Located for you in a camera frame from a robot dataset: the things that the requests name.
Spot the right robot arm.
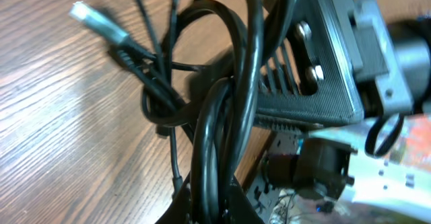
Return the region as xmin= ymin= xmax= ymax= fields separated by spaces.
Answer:
xmin=255 ymin=0 xmax=430 ymax=221

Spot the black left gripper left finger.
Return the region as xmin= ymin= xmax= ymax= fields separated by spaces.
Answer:
xmin=156 ymin=176 xmax=191 ymax=224

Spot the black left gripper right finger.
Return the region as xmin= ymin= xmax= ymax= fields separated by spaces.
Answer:
xmin=224 ymin=178 xmax=264 ymax=224

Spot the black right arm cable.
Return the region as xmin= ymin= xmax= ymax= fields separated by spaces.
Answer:
xmin=364 ymin=114 xmax=405 ymax=158

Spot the black USB cable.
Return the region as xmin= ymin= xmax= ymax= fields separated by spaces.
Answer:
xmin=69 ymin=0 xmax=206 ymax=198
xmin=100 ymin=0 xmax=297 ymax=224

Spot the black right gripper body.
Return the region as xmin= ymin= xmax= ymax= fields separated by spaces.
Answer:
xmin=332 ymin=0 xmax=413 ymax=116

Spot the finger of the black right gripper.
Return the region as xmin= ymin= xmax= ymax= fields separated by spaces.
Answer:
xmin=255 ymin=0 xmax=364 ymax=127

